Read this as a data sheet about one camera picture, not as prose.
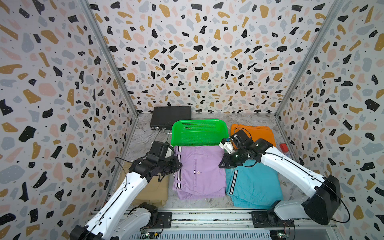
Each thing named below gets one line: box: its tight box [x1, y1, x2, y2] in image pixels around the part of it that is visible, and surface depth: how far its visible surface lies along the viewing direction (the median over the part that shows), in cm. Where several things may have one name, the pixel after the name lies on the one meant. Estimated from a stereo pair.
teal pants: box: [225, 159, 284, 209], surface depth 83 cm
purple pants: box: [172, 145, 227, 200], surface depth 75 cm
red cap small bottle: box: [279, 143, 292, 157], surface depth 103 cm
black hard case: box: [150, 106, 192, 131], surface depth 123 cm
